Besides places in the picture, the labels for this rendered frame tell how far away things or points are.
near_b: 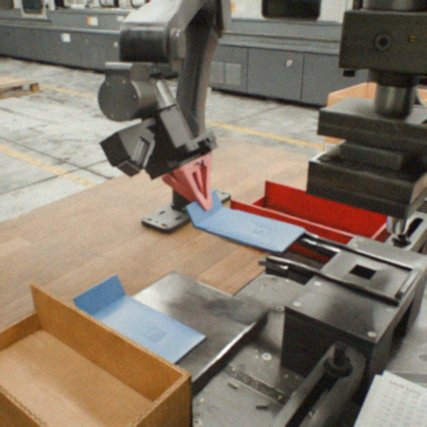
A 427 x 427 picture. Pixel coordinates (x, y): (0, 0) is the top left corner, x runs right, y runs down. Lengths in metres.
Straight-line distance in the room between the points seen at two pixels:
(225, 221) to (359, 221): 0.27
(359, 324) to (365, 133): 0.19
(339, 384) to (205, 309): 0.22
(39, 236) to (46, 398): 0.39
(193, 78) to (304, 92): 4.93
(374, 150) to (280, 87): 5.47
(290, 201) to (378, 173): 0.46
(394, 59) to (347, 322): 0.25
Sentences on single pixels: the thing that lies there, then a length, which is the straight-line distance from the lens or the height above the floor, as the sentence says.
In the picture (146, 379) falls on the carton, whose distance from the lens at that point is 0.51.
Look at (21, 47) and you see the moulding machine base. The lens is 10.43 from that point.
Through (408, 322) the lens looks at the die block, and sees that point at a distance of 0.64.
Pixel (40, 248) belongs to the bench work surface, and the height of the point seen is 0.90.
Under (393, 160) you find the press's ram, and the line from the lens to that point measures 0.46.
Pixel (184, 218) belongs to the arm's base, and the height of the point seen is 0.91.
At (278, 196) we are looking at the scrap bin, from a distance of 0.91.
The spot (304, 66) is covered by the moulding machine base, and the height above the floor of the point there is 0.49.
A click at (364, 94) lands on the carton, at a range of 3.43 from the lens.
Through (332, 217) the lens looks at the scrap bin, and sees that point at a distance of 0.87.
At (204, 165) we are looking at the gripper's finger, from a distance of 0.69.
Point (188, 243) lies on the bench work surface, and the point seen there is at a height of 0.90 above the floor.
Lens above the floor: 1.29
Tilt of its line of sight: 25 degrees down
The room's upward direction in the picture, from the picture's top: straight up
